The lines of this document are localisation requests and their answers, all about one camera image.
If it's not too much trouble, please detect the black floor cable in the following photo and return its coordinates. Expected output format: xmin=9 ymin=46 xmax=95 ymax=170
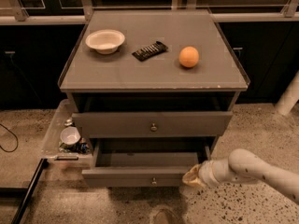
xmin=0 ymin=122 xmax=20 ymax=153

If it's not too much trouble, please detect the white paper bowl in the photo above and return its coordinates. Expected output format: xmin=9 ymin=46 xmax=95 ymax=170
xmin=85 ymin=29 xmax=125 ymax=55

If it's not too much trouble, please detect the grey drawer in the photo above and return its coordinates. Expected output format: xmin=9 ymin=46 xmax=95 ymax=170
xmin=82 ymin=137 xmax=210 ymax=188
xmin=72 ymin=111 xmax=232 ymax=138

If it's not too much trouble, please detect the metal window railing frame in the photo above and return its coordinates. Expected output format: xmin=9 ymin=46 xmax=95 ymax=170
xmin=0 ymin=0 xmax=299 ymax=23

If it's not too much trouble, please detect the grey wooden drawer cabinet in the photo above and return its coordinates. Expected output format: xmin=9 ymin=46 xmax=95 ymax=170
xmin=57 ymin=9 xmax=250 ymax=154

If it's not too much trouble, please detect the grey top drawer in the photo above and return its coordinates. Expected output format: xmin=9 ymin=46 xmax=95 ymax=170
xmin=72 ymin=111 xmax=232 ymax=138

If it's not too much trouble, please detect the small white bowl in bin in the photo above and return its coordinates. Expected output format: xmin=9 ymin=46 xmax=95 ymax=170
xmin=60 ymin=127 xmax=81 ymax=146

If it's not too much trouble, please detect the clear plastic storage bin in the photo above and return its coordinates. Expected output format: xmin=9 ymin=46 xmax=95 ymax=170
xmin=41 ymin=99 xmax=93 ymax=167

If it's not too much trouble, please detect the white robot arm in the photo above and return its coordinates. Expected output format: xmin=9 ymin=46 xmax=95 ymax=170
xmin=182 ymin=147 xmax=299 ymax=204

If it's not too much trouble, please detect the black floor rail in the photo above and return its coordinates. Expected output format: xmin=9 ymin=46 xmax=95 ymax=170
xmin=0 ymin=159 xmax=49 ymax=224

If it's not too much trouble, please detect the orange fruit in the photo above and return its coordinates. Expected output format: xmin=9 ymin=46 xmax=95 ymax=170
xmin=178 ymin=47 xmax=199 ymax=68

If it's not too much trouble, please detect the black snack bar packet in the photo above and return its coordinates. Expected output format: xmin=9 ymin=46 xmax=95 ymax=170
xmin=132 ymin=41 xmax=168 ymax=62

